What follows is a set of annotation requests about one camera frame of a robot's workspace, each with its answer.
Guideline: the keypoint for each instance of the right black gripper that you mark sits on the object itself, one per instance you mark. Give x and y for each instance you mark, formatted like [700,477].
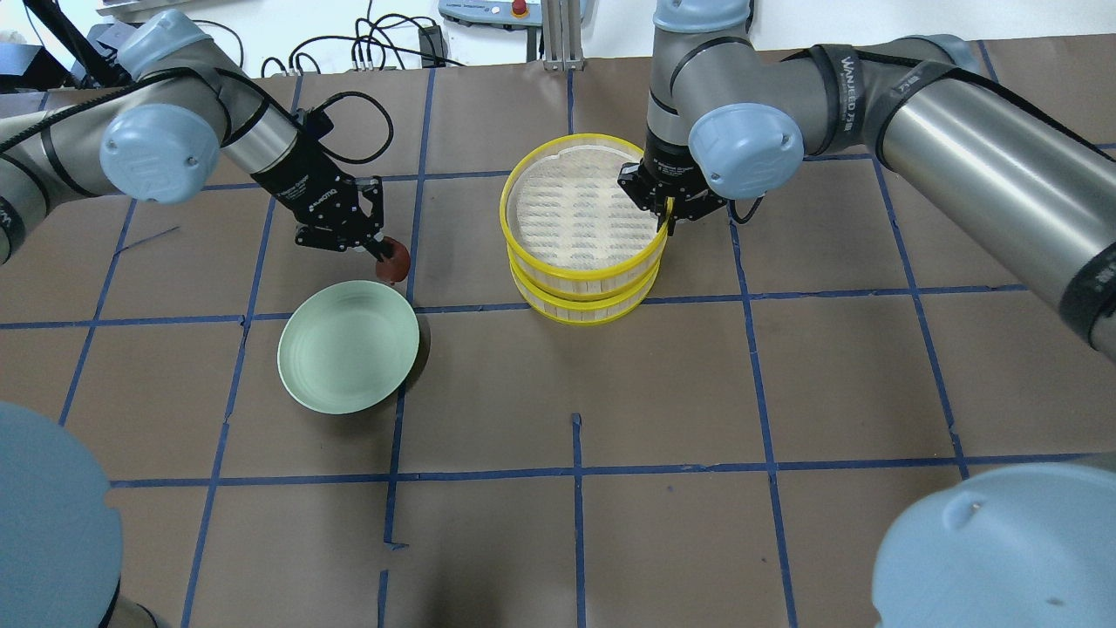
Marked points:
[664,179]

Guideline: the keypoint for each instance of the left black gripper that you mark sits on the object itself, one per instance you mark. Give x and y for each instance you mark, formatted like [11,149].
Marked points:
[302,194]

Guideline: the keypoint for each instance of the brown steamed bun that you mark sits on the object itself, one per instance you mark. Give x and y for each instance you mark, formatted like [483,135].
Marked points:
[393,260]

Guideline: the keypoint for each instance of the yellow bamboo steamer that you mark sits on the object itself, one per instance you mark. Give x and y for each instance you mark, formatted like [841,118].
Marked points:
[578,307]
[561,211]

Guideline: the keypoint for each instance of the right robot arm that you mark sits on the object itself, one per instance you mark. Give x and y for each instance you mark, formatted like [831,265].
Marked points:
[1026,546]

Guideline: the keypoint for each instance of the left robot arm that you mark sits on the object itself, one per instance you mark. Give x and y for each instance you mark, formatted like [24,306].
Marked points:
[158,139]

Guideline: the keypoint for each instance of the light green plate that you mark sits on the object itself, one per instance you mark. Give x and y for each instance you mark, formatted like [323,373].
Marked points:
[348,347]

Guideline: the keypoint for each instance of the teach pendant with red button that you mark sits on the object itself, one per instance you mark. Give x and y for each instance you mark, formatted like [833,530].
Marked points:
[509,15]

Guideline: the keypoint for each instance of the grey device box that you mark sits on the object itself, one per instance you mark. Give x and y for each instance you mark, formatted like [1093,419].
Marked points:
[108,38]

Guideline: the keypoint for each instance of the aluminium frame post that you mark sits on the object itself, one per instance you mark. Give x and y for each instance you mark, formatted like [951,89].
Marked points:
[561,35]

